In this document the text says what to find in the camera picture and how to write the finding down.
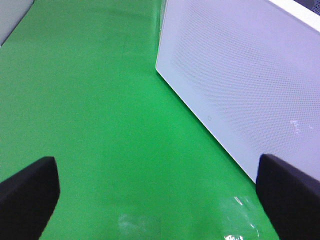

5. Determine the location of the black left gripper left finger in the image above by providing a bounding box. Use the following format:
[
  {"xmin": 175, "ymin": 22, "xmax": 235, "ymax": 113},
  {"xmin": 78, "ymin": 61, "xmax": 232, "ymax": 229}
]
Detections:
[{"xmin": 0, "ymin": 156, "xmax": 60, "ymax": 240}]

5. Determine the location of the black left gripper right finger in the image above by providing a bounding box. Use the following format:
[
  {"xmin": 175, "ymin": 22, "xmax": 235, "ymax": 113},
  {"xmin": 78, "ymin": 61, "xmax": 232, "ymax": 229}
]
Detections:
[{"xmin": 255, "ymin": 154, "xmax": 320, "ymax": 240}]

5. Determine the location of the white microwave door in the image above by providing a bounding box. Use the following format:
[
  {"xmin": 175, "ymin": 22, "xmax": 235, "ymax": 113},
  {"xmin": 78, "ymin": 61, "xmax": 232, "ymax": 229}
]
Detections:
[{"xmin": 156, "ymin": 0, "xmax": 320, "ymax": 180}]

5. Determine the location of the white microwave oven body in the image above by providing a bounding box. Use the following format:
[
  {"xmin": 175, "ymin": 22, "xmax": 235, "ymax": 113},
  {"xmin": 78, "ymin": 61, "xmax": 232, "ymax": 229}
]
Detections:
[{"xmin": 270, "ymin": 0, "xmax": 320, "ymax": 28}]

